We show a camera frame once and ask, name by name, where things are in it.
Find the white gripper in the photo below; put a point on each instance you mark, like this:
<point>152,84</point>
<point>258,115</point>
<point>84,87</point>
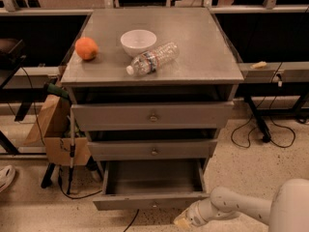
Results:
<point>195,214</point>

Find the grey bottom drawer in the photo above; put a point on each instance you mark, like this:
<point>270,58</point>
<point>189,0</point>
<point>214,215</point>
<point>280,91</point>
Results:
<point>151,184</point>

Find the grey drawer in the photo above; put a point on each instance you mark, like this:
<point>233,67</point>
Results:
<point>151,184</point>
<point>152,113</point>
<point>152,144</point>

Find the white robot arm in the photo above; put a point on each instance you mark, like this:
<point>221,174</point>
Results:
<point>288,211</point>

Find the grey middle drawer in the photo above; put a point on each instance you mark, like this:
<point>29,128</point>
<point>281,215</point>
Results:
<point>152,144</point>

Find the grey top drawer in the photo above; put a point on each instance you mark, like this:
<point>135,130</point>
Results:
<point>152,113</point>

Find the grey drawer cabinet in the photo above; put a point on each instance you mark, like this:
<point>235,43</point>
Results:
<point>205,68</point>

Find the black table leg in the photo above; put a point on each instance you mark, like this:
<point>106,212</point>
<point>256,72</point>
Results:
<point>259,120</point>

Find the clear plastic water bottle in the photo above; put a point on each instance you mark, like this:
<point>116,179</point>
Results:
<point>151,60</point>

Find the cardboard box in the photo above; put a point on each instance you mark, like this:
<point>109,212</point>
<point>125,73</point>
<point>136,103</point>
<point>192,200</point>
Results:
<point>52,130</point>

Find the yellow foam piece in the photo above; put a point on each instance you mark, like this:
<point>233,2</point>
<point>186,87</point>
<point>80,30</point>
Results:
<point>259,65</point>

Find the white shoe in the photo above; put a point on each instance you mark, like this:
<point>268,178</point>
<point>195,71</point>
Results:
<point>7,174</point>

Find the white bowl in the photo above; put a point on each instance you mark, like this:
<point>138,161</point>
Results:
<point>137,41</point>

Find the orange fruit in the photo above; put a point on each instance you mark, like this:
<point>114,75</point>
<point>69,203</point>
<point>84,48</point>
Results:
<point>86,48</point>

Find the green handled grabber stick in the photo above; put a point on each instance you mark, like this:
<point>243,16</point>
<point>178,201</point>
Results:
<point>62,93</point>

